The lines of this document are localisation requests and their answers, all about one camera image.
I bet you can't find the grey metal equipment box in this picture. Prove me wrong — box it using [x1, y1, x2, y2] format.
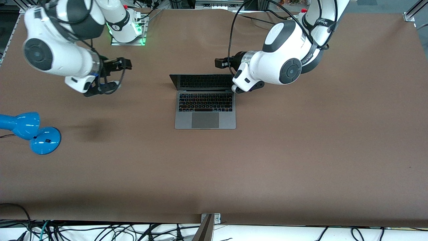
[195, 0, 245, 11]

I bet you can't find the brown table cover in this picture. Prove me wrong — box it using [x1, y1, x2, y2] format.
[0, 6, 428, 229]

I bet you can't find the grey laptop computer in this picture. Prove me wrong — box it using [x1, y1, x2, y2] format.
[169, 74, 237, 130]

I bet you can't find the black base power cable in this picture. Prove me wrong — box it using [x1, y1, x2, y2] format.
[238, 14, 272, 25]

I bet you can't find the black looped floor cable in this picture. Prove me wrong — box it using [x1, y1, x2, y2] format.
[0, 203, 32, 241]

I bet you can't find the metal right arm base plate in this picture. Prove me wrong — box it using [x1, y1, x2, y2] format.
[111, 13, 147, 46]

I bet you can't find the blue desk lamp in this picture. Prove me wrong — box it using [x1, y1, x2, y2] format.
[0, 112, 62, 155]

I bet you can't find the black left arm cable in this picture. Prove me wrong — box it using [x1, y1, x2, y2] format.
[228, 0, 337, 77]

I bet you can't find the teal floor cable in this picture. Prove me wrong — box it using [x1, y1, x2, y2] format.
[39, 220, 51, 241]

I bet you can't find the aluminium frame profile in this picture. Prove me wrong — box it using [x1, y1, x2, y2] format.
[403, 0, 428, 22]
[0, 0, 37, 65]

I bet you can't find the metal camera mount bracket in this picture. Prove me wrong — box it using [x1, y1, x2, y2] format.
[192, 213, 221, 241]

